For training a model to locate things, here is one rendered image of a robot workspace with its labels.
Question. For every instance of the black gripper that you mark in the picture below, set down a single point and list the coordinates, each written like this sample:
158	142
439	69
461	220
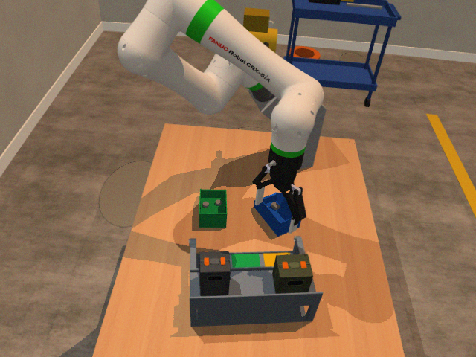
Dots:
294	197

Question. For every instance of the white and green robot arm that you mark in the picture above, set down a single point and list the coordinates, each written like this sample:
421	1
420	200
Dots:
240	59

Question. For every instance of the grey shelf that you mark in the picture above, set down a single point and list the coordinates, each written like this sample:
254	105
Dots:
251	286

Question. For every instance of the blue bin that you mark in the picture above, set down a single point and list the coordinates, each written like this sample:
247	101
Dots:
278	220

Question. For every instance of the black rectangular case with oval handle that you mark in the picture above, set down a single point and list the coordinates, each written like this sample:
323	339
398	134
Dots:
214	273

